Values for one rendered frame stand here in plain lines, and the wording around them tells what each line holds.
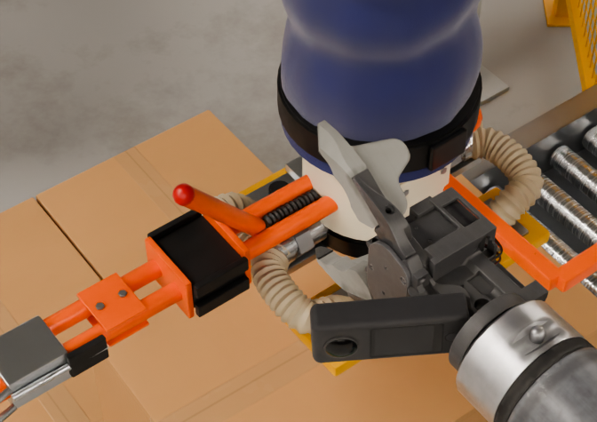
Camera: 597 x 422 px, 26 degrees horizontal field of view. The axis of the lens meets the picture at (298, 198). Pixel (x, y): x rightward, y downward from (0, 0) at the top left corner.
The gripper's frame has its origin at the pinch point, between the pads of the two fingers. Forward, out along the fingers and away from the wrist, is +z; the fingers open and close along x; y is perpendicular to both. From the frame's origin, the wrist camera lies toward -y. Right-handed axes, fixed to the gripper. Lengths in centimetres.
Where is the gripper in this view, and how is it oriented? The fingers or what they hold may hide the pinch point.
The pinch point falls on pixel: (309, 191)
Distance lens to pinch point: 103.9
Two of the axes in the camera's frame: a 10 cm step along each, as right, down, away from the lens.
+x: 0.0, -6.8, -7.4
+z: -5.9, -5.9, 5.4
